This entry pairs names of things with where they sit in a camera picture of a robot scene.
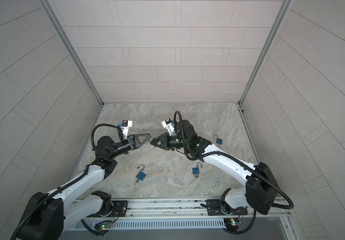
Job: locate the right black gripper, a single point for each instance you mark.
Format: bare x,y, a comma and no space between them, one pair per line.
166,142

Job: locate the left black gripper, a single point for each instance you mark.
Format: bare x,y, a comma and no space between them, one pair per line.
132,143

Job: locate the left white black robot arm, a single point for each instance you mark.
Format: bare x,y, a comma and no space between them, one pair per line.
48,215

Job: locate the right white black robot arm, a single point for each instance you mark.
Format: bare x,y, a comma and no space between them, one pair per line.
260,190

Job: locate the left blue padlock with key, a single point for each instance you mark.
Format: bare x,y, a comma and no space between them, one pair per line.
141,174

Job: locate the blue padlock with key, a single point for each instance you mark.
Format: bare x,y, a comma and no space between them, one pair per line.
195,170
141,174

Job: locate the right blue padlock with key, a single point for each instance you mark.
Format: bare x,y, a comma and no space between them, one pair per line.
195,170

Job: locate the far small blue padlock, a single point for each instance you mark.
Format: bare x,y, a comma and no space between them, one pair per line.
218,141

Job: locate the white vent grille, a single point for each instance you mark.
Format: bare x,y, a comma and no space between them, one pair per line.
169,224

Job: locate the left green circuit board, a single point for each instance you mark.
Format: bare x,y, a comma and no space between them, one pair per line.
103,226

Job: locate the right circuit board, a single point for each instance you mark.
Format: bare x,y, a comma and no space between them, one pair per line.
232,225

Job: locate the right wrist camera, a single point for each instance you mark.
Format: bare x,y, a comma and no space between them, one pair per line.
168,125

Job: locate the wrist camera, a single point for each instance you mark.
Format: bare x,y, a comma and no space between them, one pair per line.
168,125
124,128

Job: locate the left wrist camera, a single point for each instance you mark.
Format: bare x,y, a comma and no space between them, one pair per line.
124,128

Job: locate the aluminium mounting rail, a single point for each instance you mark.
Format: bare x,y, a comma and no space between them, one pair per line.
150,208

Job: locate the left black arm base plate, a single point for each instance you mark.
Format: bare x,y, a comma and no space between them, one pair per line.
113,209

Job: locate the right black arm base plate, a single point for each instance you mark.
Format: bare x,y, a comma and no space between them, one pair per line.
215,208

